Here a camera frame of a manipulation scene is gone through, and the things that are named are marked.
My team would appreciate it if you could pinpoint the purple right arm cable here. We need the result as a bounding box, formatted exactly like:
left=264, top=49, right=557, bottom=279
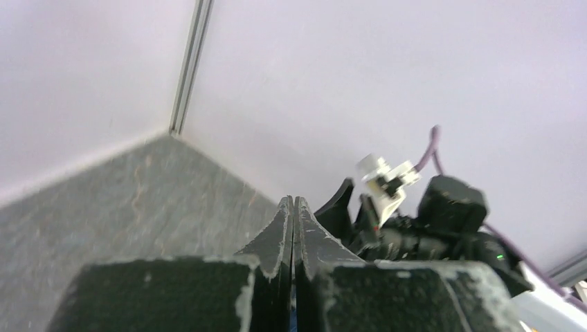
left=413, top=124, right=587, bottom=315

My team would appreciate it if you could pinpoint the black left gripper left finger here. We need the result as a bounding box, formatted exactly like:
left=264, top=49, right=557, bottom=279
left=238, top=196, right=294, bottom=332

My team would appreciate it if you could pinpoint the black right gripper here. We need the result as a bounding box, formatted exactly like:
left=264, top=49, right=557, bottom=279
left=314, top=178, right=452, bottom=261

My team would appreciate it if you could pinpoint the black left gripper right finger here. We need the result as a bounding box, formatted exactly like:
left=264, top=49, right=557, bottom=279
left=294, top=196, right=365, bottom=331

